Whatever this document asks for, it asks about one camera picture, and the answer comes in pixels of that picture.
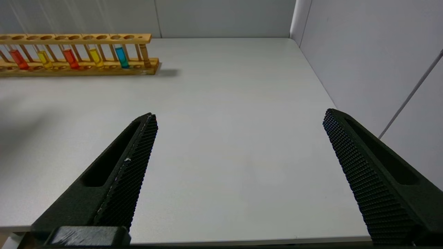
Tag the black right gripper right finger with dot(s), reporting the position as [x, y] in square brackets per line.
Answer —
[380, 186]

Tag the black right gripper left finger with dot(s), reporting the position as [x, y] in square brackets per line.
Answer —
[114, 180]

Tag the test tube with red pigment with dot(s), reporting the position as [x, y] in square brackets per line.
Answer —
[19, 60]
[71, 59]

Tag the test tube with blue pigment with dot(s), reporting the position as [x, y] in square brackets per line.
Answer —
[121, 58]

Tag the test tube with yellow pigment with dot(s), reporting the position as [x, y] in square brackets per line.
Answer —
[96, 58]
[45, 60]

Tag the wooden test tube rack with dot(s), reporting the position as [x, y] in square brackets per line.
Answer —
[138, 38]

